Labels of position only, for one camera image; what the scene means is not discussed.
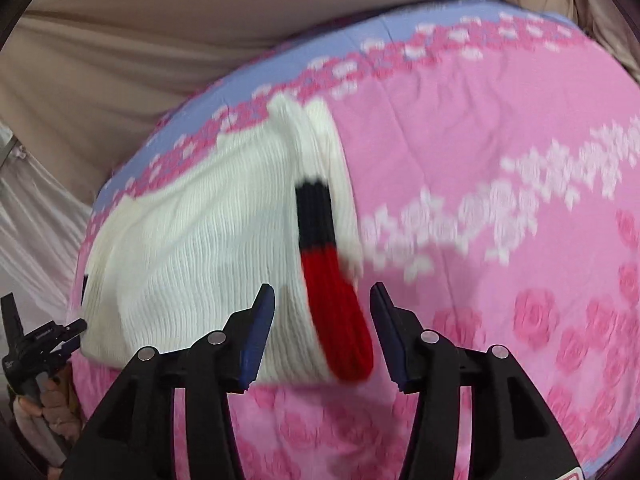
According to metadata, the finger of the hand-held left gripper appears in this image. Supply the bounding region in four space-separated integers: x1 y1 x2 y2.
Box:
56 318 89 356

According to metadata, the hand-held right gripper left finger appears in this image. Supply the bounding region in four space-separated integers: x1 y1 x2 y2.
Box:
60 283 276 480

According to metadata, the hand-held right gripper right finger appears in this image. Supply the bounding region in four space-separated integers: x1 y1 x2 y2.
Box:
369 282 584 480

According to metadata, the white knit sweater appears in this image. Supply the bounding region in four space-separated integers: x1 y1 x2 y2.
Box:
80 94 375 387

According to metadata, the person's left hand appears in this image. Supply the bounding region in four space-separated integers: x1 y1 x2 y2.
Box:
14 360 83 448

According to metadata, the white sheer curtain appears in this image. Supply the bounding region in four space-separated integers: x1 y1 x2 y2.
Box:
0 120 96 331

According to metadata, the pink floral blanket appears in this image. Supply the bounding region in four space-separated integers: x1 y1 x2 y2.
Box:
64 9 640 480

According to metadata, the beige curtain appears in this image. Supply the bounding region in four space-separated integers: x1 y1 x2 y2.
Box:
0 0 640 211

